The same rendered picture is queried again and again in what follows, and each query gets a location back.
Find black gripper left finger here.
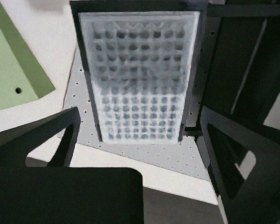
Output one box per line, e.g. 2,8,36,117
0,106,81,167

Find grey flat base plate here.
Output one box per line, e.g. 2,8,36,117
63,17,221,182

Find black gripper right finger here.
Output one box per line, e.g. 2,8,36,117
200,105,280,224

